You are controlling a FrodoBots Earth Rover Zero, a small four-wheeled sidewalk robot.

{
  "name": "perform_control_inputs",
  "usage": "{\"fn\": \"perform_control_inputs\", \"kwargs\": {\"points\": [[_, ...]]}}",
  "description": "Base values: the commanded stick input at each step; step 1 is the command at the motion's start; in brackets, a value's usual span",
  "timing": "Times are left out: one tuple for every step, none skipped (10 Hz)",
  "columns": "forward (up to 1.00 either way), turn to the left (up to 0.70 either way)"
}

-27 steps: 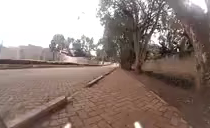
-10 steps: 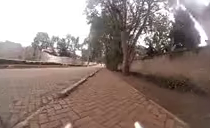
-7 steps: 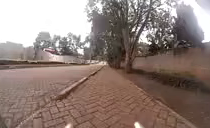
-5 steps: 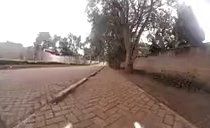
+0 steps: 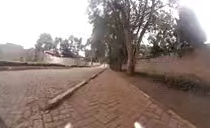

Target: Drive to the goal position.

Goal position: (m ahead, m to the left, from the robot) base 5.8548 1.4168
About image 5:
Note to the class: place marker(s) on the grey cobbled road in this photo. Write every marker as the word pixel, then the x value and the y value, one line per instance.
pixel 23 85

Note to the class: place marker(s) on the long pale wall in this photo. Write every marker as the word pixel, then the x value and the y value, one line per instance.
pixel 64 61

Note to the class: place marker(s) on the concrete kerb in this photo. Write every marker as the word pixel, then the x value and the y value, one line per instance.
pixel 68 92

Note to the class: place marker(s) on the bare earth strip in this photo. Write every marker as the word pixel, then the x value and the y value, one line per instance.
pixel 179 100

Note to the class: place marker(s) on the earth bank with bushes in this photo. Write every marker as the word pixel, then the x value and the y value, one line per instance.
pixel 183 68

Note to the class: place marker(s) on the red brick path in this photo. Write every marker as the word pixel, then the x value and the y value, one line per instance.
pixel 108 96

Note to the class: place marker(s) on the row of trees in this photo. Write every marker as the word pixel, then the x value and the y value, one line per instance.
pixel 126 33

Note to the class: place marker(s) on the distant trees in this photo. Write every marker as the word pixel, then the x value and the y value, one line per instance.
pixel 59 45

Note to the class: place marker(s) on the grey building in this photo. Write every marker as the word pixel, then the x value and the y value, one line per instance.
pixel 9 51

